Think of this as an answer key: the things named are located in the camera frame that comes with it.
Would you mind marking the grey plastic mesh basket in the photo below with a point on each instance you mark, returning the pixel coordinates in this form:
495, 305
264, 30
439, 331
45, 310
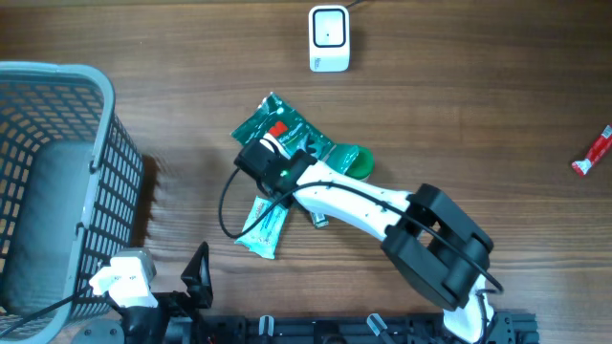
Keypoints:
71, 177

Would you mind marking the black mounting rail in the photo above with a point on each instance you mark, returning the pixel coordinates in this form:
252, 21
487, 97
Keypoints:
409, 329

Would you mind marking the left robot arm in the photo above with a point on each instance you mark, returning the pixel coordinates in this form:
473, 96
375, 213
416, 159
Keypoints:
147, 316

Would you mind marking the green white small tube box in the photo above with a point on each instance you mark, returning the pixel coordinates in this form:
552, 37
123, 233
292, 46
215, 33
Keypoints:
319, 220

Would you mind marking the mint wet wipes pack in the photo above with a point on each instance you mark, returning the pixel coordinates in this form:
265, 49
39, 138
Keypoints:
264, 237

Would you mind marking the white barcode scanner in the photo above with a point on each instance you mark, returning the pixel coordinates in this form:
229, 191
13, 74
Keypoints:
329, 38

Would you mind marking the green lidded jar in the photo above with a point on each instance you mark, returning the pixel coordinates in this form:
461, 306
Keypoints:
362, 166

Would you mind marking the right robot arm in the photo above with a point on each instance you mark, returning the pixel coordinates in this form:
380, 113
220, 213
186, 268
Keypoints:
438, 249

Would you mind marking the green glove package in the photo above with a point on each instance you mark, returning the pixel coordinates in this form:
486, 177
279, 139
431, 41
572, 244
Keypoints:
277, 117

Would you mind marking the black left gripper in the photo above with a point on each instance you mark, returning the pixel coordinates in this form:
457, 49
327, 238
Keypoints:
199, 288

